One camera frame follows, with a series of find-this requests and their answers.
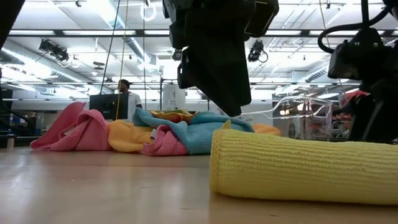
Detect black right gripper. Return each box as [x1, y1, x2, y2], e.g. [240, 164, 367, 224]
[348, 0, 398, 144]

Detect black hanging cable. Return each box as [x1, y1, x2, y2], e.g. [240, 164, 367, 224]
[98, 0, 121, 95]

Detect black monitor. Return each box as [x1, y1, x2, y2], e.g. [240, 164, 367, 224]
[89, 93, 129, 121]

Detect blue microfiber towel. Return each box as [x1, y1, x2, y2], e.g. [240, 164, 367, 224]
[131, 107, 255, 156]

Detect white cabinet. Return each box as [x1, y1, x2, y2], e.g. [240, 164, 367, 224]
[161, 83, 187, 112]

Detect person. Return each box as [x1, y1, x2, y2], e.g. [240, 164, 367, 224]
[117, 78, 143, 123]

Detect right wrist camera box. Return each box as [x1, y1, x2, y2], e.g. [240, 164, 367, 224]
[327, 29, 376, 81]

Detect orange microfiber towel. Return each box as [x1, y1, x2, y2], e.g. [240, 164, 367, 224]
[107, 109, 200, 154]
[252, 123, 282, 137]

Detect yellow microfiber towel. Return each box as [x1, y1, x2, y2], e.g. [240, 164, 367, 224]
[209, 119, 398, 206]

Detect pink microfiber towel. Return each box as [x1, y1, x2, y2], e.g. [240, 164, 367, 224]
[30, 101, 113, 152]
[139, 124, 190, 157]

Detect black camera cluster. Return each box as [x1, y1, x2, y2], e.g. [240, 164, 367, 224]
[38, 39, 70, 62]

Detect black right camera cable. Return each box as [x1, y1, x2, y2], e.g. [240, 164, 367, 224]
[317, 4, 393, 54]

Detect clear plastic bin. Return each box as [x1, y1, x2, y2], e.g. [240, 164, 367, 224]
[241, 95, 334, 141]

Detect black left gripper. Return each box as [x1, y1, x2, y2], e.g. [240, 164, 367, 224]
[163, 0, 259, 118]

